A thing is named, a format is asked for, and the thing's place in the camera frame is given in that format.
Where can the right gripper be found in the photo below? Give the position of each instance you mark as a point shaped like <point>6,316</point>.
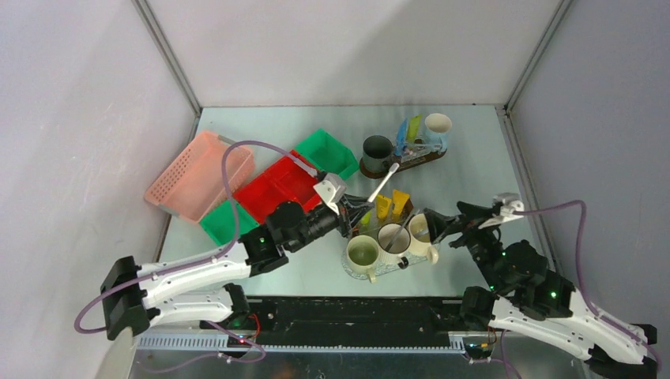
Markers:
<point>472,217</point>

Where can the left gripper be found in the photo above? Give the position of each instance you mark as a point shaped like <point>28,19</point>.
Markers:
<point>356,208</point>

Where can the clear holder with brown ends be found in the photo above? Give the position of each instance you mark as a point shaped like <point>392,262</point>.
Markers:
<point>375,224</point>

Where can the green mug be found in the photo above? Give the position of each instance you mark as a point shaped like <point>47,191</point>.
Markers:
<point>362,255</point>

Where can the cream mug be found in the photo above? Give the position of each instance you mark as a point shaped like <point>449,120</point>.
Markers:
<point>421,245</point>

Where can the white toothbrush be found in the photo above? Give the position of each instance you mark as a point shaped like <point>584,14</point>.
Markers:
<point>392,170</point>

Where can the white ribbed mug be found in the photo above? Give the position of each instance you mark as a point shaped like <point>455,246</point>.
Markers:
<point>399,260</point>

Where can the clear textured oval tray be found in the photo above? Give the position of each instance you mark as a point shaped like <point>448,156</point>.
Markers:
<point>380,269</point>

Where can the black mug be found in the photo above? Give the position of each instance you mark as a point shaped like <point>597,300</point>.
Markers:
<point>377,152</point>

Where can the red plastic bin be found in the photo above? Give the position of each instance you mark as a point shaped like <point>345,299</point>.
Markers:
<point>282,181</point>

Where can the clear acrylic holder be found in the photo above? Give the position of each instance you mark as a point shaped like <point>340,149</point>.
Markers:
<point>405,164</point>

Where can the light blue mug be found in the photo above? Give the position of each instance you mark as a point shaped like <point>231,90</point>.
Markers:
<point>437,127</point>

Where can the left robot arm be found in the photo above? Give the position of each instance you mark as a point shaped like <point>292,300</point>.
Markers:
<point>200,288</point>

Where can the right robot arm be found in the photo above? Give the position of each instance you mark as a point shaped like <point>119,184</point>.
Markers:
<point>525,296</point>

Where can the green bin at back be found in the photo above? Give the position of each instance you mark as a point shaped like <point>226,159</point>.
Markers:
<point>328,154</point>

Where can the green bin with toothbrushes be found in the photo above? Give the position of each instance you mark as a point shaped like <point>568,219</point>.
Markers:
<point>219,224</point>

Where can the pink perforated basket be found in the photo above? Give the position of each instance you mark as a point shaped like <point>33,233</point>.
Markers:
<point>193,184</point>

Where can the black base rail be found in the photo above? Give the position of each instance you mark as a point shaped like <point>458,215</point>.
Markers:
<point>423,325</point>

